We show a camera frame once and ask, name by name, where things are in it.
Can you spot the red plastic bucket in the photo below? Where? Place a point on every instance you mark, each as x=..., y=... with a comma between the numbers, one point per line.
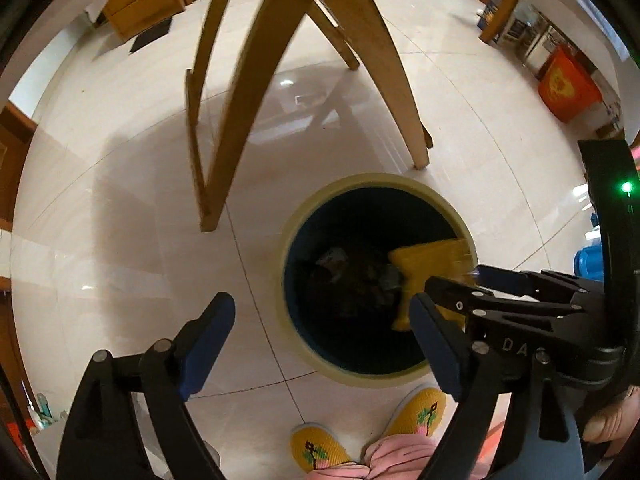
x=566, y=88

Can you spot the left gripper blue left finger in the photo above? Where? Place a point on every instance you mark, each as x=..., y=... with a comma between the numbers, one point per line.
x=200, y=341

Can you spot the yellow plastic bag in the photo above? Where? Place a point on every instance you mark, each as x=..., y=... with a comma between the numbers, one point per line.
x=452, y=259

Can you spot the left yellow slipper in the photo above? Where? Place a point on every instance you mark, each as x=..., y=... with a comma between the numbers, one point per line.
x=314, y=447

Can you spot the yellow slipper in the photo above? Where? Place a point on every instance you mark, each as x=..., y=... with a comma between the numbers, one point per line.
x=419, y=413
x=314, y=447

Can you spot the person right hand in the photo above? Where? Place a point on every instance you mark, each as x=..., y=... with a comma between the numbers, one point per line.
x=615, y=423

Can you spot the blue plastic stool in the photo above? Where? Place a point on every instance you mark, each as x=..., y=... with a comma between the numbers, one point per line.
x=588, y=263

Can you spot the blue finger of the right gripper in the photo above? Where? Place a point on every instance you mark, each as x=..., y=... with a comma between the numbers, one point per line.
x=449, y=297
x=502, y=280

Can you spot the right yellow slipper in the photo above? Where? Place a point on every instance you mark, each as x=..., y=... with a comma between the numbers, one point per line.
x=419, y=413

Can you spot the pink trousers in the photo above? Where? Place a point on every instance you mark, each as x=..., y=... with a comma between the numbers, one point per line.
x=403, y=456

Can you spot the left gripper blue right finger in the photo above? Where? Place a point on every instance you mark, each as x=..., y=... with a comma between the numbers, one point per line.
x=435, y=336

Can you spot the round black trash bin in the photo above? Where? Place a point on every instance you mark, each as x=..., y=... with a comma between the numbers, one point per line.
x=342, y=294

